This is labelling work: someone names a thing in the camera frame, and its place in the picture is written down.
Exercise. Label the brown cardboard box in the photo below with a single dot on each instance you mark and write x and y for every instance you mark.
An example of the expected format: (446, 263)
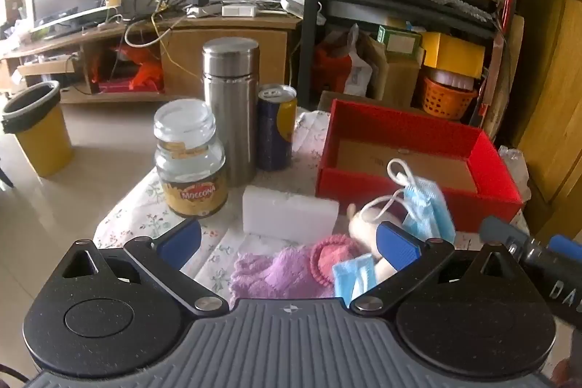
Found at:
(400, 83)

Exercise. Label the blue and yellow drink can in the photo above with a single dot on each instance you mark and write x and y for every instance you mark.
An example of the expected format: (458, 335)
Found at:
(273, 129)

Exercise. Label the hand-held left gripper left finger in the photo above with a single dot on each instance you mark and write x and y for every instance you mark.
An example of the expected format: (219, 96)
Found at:
(182, 242)

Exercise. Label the green box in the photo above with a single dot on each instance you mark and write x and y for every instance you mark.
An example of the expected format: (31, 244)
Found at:
(400, 42)

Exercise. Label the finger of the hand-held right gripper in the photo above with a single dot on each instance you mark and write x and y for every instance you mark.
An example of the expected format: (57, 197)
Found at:
(498, 230)
(566, 247)

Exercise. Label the wooden cabinet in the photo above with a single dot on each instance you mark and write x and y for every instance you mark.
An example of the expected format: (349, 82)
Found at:
(554, 97)

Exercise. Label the floral tablecloth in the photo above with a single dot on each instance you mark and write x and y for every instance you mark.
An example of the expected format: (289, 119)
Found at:
(136, 210)

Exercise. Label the orange plastic basket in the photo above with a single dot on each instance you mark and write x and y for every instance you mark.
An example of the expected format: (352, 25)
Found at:
(448, 99)

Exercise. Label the black shelf rack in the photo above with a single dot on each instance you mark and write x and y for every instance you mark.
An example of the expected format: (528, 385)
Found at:
(311, 6)

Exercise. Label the stainless steel thermos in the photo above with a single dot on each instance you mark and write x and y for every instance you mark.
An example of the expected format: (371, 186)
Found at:
(229, 106)

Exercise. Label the wooden television stand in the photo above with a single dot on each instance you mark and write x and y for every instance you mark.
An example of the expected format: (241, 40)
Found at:
(218, 38)

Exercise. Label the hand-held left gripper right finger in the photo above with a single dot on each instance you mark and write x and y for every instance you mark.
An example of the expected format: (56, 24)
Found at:
(398, 247)

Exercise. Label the white printed plastic bag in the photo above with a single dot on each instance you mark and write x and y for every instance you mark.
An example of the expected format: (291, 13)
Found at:
(359, 74)

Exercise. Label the yellow trash bin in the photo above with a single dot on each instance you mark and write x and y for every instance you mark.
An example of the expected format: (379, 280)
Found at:
(45, 142)

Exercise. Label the glass jar with yellow label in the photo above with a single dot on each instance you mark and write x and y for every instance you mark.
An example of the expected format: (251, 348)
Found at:
(191, 170)

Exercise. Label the yellow box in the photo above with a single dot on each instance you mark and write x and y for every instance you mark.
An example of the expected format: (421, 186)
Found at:
(454, 54)

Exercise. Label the red orange crumpled wrapper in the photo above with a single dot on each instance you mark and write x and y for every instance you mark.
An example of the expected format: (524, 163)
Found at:
(145, 76)

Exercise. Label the clear plastic bag with food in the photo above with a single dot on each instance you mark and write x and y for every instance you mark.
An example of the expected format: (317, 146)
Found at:
(514, 170)

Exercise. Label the translucent plastic container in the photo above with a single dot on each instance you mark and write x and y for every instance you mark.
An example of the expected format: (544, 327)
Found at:
(452, 79)

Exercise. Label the red plastic bag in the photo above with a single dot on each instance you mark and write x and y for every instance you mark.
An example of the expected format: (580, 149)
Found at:
(332, 65)

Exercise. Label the purple fluffy towel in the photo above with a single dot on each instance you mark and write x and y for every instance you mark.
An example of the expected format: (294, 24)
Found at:
(273, 274)

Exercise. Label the red cardboard box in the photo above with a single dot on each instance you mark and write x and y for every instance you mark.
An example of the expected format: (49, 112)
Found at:
(345, 188)

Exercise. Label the white power adapter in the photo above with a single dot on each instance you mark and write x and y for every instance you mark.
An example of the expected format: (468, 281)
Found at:
(238, 10)

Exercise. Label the blue face mask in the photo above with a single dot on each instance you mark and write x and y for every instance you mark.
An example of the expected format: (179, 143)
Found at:
(427, 210)
(350, 279)

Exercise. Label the white sponge block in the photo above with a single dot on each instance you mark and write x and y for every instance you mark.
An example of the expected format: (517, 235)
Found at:
(286, 213)

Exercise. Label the brown cardboard sheet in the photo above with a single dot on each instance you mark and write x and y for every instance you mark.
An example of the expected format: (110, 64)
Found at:
(345, 99)

